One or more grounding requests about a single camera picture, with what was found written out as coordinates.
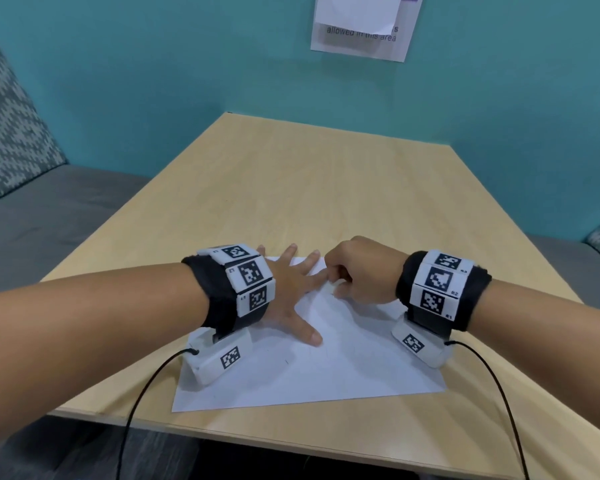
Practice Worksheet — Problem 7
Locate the person's right forearm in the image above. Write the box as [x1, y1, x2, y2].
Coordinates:
[470, 279, 600, 398]

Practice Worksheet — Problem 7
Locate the white paper sheet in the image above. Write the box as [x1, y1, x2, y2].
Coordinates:
[171, 255, 447, 413]

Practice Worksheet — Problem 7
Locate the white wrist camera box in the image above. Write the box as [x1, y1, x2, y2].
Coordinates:
[182, 327, 255, 392]
[390, 315, 452, 368]

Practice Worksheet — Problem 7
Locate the person's left forearm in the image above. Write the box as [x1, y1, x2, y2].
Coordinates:
[0, 262, 208, 448]

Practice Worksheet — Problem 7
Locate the black wristband with marker tiles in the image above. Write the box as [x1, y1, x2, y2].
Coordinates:
[181, 244, 277, 343]
[395, 249, 493, 333]

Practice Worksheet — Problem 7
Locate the white sheet on poster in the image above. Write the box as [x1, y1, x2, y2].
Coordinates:
[315, 0, 404, 36]

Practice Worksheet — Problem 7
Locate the person's left hand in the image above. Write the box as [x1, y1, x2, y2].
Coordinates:
[256, 243, 330, 346]

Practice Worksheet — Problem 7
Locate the white and purple wall poster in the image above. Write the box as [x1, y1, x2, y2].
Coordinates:
[309, 0, 425, 63]

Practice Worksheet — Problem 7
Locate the person's right hand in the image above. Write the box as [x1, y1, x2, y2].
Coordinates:
[324, 236, 407, 307]

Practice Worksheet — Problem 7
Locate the black cable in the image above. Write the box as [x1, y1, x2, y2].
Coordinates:
[443, 340, 529, 480]
[115, 348, 201, 480]

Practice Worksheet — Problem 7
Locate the grey sofa seat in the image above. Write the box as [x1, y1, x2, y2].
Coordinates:
[0, 164, 152, 296]
[526, 235, 600, 306]

